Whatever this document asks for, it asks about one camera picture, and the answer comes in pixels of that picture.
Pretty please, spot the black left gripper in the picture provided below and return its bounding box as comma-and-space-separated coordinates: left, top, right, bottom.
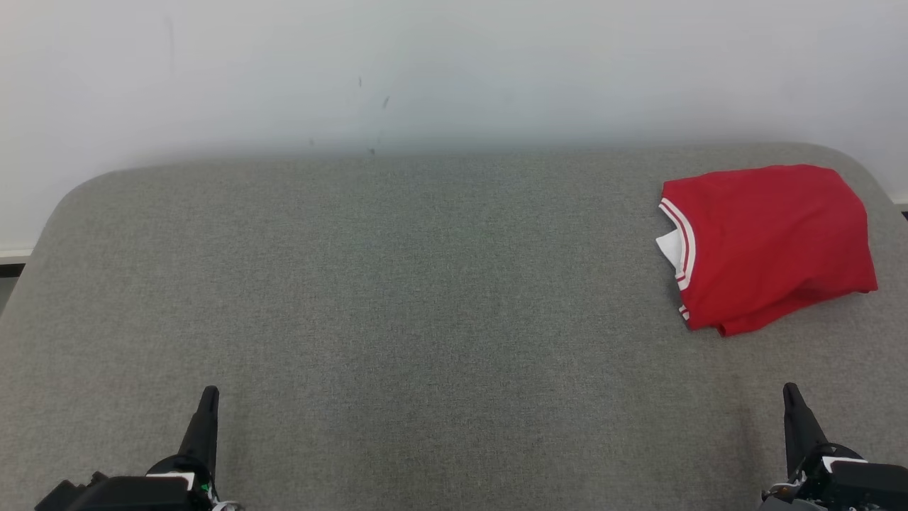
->
85, 386, 222, 511

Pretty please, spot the red jersey with white sleeves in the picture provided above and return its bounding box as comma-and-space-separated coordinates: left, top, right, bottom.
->
656, 165, 879, 334

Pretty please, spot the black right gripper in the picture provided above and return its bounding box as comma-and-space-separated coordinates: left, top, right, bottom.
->
783, 383, 908, 510

